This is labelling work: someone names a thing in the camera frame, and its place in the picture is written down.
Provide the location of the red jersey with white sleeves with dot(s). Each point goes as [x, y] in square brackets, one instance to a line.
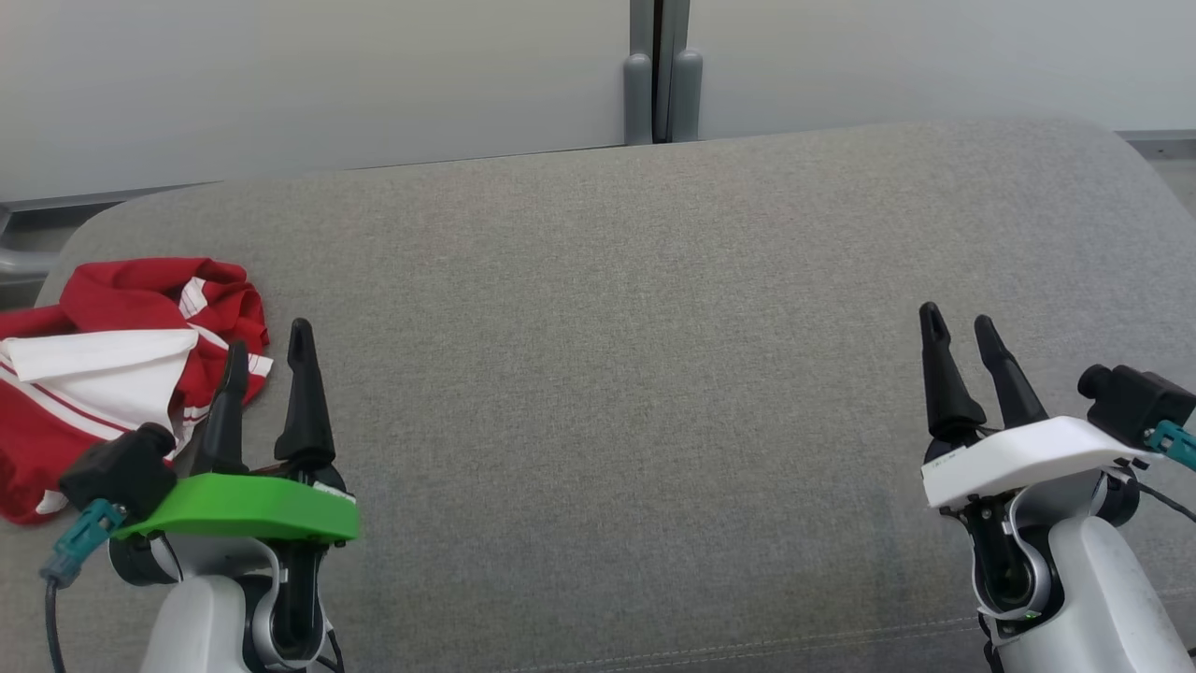
[93, 369]

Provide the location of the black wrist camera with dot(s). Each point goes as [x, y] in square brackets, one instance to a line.
[117, 472]
[1135, 402]

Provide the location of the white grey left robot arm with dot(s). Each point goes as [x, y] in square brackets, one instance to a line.
[201, 626]

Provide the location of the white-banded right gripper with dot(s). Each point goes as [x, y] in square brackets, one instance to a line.
[1018, 458]

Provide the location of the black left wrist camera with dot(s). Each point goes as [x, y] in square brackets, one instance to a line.
[117, 472]

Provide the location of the grey fabric sofa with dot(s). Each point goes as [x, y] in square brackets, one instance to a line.
[607, 327]

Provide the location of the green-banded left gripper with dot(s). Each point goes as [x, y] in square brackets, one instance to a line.
[243, 505]

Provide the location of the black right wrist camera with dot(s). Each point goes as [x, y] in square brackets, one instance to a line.
[1135, 402]

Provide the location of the grey rounded post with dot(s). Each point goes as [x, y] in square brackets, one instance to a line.
[686, 93]
[637, 98]

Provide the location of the grey horizontal pipe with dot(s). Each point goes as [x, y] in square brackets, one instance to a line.
[19, 262]

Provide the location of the grey vertical frame strip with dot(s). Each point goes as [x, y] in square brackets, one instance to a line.
[660, 37]

